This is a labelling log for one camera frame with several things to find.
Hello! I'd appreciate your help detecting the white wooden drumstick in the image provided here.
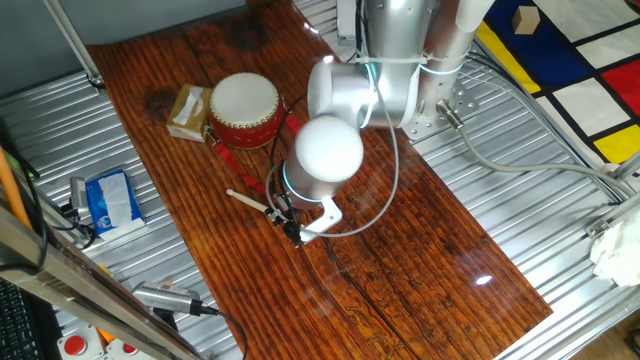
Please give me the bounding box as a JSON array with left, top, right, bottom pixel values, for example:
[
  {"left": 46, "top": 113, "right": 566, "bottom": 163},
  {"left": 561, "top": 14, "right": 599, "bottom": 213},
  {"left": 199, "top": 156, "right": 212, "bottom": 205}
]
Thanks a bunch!
[{"left": 225, "top": 187, "right": 274, "bottom": 214}]

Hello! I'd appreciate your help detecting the grey box with red button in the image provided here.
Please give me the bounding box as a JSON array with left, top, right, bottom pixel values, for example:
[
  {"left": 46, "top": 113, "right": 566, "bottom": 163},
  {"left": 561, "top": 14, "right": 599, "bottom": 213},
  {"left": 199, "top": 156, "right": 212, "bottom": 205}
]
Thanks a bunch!
[
  {"left": 56, "top": 323, "right": 105, "bottom": 360},
  {"left": 103, "top": 338, "right": 154, "bottom": 360}
]

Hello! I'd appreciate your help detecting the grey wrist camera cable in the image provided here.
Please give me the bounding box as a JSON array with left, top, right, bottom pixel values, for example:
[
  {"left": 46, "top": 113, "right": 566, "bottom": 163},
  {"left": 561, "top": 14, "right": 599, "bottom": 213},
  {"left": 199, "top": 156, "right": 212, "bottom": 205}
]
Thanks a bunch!
[{"left": 263, "top": 29, "right": 401, "bottom": 239}]

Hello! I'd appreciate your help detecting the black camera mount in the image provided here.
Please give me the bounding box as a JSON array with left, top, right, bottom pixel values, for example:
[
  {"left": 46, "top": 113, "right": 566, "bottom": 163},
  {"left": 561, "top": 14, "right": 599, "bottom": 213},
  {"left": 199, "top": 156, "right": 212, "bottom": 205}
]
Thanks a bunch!
[{"left": 58, "top": 202, "right": 97, "bottom": 251}]

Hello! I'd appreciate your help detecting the white crumpled cloth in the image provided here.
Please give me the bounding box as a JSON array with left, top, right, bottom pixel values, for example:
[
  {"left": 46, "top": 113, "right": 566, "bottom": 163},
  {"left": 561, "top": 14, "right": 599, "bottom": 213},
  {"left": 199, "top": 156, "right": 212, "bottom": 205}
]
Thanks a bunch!
[{"left": 588, "top": 208, "right": 640, "bottom": 289}]

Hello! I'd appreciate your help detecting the thick black cable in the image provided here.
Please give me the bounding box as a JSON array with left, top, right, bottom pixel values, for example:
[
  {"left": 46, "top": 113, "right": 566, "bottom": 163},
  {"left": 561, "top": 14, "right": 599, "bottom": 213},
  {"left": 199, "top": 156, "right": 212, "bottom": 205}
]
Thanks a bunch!
[{"left": 0, "top": 117, "right": 50, "bottom": 274}]

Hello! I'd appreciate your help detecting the wooden cube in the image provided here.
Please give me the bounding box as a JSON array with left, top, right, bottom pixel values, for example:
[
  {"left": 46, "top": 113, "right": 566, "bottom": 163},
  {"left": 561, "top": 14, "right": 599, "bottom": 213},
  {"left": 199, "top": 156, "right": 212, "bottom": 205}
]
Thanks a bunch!
[{"left": 511, "top": 5, "right": 542, "bottom": 36}]

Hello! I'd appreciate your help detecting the red drum with white head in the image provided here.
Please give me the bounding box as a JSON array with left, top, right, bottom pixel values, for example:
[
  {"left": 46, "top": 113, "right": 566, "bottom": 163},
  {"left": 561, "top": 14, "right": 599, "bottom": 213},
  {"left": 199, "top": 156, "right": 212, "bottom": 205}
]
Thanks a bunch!
[{"left": 208, "top": 72, "right": 287, "bottom": 150}]

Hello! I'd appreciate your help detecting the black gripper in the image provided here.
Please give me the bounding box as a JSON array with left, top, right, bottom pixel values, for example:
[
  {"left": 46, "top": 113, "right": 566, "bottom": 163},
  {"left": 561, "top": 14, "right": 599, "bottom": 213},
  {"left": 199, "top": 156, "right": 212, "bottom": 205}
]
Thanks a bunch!
[{"left": 264, "top": 195, "right": 301, "bottom": 232}]

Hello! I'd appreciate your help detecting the aluminium frame post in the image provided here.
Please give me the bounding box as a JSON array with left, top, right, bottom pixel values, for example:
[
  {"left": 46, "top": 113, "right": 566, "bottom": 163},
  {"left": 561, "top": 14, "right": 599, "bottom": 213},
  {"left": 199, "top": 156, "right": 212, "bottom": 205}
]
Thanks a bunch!
[{"left": 42, "top": 0, "right": 107, "bottom": 92}]

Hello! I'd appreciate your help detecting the metal frame beam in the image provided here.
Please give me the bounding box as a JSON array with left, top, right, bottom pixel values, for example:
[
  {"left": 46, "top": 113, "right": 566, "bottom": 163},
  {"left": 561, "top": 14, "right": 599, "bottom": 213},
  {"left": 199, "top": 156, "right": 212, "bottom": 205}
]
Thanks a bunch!
[{"left": 0, "top": 202, "right": 204, "bottom": 360}]

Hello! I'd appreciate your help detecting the orange pole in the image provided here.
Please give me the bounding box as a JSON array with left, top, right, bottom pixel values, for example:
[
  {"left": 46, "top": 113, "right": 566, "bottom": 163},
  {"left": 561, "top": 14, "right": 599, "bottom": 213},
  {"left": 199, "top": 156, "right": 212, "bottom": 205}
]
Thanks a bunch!
[{"left": 0, "top": 147, "right": 34, "bottom": 232}]

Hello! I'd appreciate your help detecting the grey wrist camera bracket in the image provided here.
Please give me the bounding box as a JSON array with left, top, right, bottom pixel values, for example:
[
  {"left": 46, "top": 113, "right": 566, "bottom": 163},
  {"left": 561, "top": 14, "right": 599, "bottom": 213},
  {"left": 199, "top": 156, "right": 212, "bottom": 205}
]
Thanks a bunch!
[{"left": 285, "top": 196, "right": 345, "bottom": 250}]

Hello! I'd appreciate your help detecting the thick grey base cable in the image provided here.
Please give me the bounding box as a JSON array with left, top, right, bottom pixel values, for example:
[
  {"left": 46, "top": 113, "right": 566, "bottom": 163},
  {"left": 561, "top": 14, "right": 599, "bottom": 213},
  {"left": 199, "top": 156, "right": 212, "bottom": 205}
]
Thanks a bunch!
[{"left": 435, "top": 98, "right": 639, "bottom": 199}]

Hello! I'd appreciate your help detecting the blue tissue pack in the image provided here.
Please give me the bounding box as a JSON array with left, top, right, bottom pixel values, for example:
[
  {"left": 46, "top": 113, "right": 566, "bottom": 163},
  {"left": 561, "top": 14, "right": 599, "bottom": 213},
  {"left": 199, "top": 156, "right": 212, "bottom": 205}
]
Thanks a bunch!
[{"left": 84, "top": 168, "right": 147, "bottom": 242}]

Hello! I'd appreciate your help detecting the gold tissue pack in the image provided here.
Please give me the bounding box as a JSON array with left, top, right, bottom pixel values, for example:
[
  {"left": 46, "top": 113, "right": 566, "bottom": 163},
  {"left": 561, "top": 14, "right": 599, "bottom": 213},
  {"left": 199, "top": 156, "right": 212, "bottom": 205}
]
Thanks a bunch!
[{"left": 165, "top": 83, "right": 214, "bottom": 144}]

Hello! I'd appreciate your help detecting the red fabric drum strap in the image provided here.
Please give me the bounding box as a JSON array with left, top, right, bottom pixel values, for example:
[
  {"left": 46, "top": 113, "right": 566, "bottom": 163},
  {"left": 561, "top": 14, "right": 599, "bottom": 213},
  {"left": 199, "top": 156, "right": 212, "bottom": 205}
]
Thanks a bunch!
[{"left": 213, "top": 113, "right": 304, "bottom": 196}]

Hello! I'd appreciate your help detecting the black camera cable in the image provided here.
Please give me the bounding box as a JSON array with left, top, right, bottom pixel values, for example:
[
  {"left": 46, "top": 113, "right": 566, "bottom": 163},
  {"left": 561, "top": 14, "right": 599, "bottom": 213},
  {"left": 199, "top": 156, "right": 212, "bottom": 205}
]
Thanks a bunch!
[{"left": 189, "top": 299, "right": 250, "bottom": 360}]

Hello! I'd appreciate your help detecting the glossy brown wooden board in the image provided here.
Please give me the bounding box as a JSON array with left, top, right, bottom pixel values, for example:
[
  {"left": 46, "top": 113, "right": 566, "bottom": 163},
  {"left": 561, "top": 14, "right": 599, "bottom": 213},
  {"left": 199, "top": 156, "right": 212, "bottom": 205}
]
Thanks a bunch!
[{"left": 85, "top": 0, "right": 554, "bottom": 360}]

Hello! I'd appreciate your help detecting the black keyboard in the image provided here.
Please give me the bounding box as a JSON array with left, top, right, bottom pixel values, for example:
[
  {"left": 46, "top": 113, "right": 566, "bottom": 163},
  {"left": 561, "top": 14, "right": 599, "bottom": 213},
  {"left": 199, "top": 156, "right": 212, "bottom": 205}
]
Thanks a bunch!
[{"left": 0, "top": 278, "right": 46, "bottom": 360}]

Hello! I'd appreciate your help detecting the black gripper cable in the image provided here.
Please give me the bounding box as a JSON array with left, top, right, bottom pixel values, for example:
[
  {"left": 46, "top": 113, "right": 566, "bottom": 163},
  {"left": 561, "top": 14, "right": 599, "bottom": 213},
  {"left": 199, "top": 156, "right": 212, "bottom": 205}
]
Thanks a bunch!
[{"left": 268, "top": 92, "right": 309, "bottom": 174}]

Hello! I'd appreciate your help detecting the colour block patterned mat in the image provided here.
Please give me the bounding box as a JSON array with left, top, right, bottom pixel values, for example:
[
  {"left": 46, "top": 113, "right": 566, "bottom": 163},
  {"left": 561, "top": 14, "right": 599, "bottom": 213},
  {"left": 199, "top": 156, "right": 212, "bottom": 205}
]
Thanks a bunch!
[{"left": 474, "top": 0, "right": 640, "bottom": 166}]

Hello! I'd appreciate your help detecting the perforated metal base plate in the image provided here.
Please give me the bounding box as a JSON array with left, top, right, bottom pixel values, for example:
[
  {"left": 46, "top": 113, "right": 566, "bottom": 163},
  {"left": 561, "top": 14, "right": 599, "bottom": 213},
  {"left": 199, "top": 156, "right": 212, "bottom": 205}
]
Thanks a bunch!
[{"left": 401, "top": 74, "right": 481, "bottom": 142}]

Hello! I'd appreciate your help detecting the small metal corner bracket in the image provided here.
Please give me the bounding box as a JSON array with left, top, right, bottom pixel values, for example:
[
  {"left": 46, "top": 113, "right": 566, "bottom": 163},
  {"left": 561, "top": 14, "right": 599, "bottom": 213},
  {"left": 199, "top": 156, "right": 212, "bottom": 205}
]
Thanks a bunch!
[{"left": 583, "top": 218, "right": 611, "bottom": 240}]

